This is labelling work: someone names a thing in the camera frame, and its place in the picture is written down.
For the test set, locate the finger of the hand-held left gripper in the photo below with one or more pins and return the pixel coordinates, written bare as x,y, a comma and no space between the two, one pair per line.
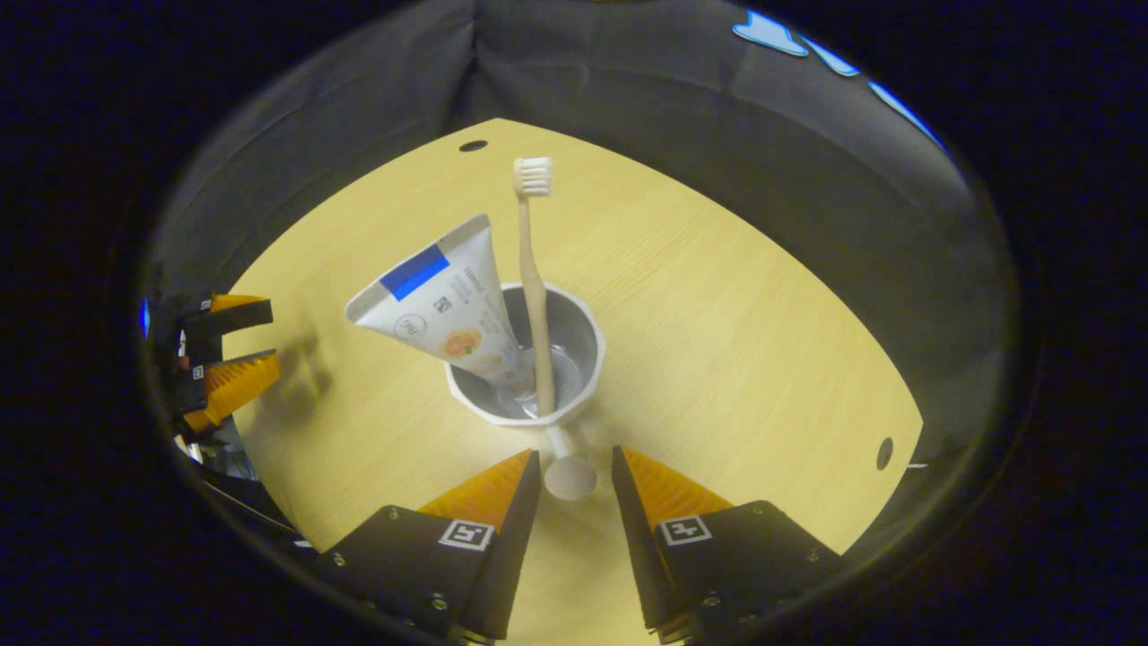
235,381
233,316

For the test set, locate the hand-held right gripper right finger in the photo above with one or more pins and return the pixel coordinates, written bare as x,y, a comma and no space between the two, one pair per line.
637,538

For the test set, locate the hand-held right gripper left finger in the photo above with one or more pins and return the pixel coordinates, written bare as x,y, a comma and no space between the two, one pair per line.
511,538

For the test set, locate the white toothpaste tube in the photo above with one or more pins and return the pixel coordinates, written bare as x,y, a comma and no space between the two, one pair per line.
439,305

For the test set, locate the beige toothbrush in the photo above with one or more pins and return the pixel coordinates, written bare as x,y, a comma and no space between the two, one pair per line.
534,269

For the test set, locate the light wooden desktop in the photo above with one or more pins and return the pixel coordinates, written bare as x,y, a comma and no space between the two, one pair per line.
717,341

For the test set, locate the black backdrop cloth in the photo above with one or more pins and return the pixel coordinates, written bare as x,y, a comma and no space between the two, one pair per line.
673,90

